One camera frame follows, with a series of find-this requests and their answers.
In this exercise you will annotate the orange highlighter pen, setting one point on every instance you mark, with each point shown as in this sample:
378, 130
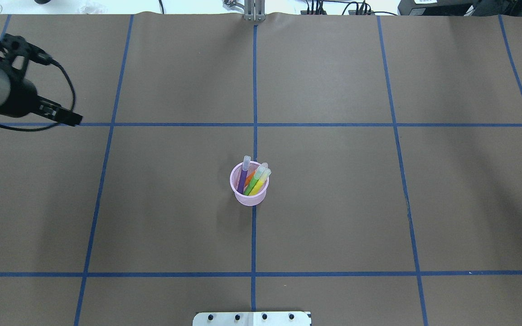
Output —
253, 170

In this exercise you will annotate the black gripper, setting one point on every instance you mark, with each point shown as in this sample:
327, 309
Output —
22, 98

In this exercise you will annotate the pink mesh pen holder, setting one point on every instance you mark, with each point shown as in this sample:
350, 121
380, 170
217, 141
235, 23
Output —
242, 199

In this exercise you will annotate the aluminium frame post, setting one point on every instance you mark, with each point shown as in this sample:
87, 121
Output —
254, 10

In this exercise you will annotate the green highlighter pen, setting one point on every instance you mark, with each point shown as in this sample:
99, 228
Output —
253, 182

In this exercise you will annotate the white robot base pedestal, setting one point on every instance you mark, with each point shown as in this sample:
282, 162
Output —
266, 318

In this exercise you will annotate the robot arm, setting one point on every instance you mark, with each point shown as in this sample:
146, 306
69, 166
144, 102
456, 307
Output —
3, 88

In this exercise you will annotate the purple highlighter pen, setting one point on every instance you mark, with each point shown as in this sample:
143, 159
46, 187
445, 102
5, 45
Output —
243, 174

